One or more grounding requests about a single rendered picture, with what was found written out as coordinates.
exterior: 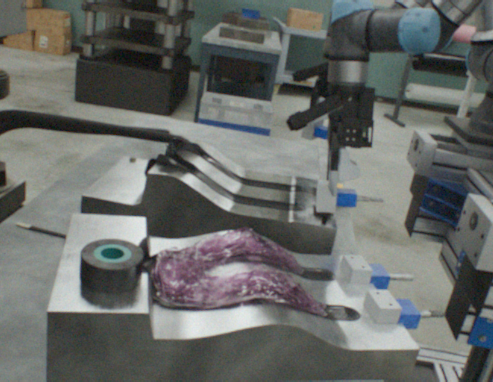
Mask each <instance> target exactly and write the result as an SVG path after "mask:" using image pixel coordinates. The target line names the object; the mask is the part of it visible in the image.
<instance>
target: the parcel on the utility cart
mask: <svg viewBox="0 0 493 382"><path fill-rule="evenodd" d="M322 16H323V14H319V13H316V12H311V11H304V10H300V9H295V8H288V13H287V23H286V27H293V28H298V29H304V30H313V31H319V32H320V29H321V24H322Z"/></svg>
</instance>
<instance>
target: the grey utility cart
mask: <svg viewBox="0 0 493 382"><path fill-rule="evenodd" d="M273 19H274V22H275V23H276V24H277V25H278V38H280V41H281V47H282V50H283V51H282V55H281V57H280V62H279V65H278V67H277V72H276V77H275V85H274V90H273V95H274V94H276V93H277V92H278V90H279V88H280V87H281V85H282V83H283V82H284V83H296V85H297V86H298V85H301V86H310V87H314V85H315V82H316V81H315V80H306V81H303V82H299V83H298V82H296V81H293V78H292V75H291V74H292V73H296V72H290V71H285V70H284V66H285V61H286V57H287V48H288V44H289V39H290V35H292V36H293V35H294V36H299V37H304V38H310V39H318V40H325V37H326V32H327V30H320V32H319V31H313V30H304V29H298V28H293V27H286V24H283V23H282V22H280V21H279V20H277V18H276V17H273Z"/></svg>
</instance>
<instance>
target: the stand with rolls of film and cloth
mask: <svg viewBox="0 0 493 382"><path fill-rule="evenodd" d="M475 31H476V27H471V26H467V25H462V26H460V27H459V28H458V29H457V30H456V31H455V33H454V35H453V38H452V40H451V41H453V42H462V43H468V44H470V37H471V36H472V35H473V34H474V32H475ZM411 65H412V67H413V69H414V70H419V71H425V72H430V73H434V74H441V75H447V76H452V77H463V78H469V76H468V75H466V73H467V71H468V68H467V67H466V56H465V55H455V54H449V52H436V53H432V54H423V53H420V54H417V55H413V54H408V57H407V63H406V66H405V69H404V75H403V79H402V81H401V85H400V90H399V93H398V97H397V102H396V105H395V108H394V114H393V116H391V115H390V114H384V117H386V118H387V119H388V120H391V121H393V122H394V123H396V125H398V126H399V127H403V128H405V123H403V122H401V121H399V120H398V119H397V118H398V115H399V111H400V106H401V102H402V100H403V97H404V91H405V95H406V97H407V98H408V99H418V100H424V101H431V102H442V103H448V104H455V105H461V102H462V99H463V94H464V92H465V91H460V90H454V89H447V88H442V87H437V86H425V85H419V84H413V83H410V84H408V85H407V87H406V84H407V80H408V76H409V72H410V68H411ZM405 88H406V89H405ZM484 96H485V94H482V93H477V92H473V93H472V95H471V98H470V101H469V106H468V107H473V108H478V107H479V105H480V104H481V102H482V100H483V99H484Z"/></svg>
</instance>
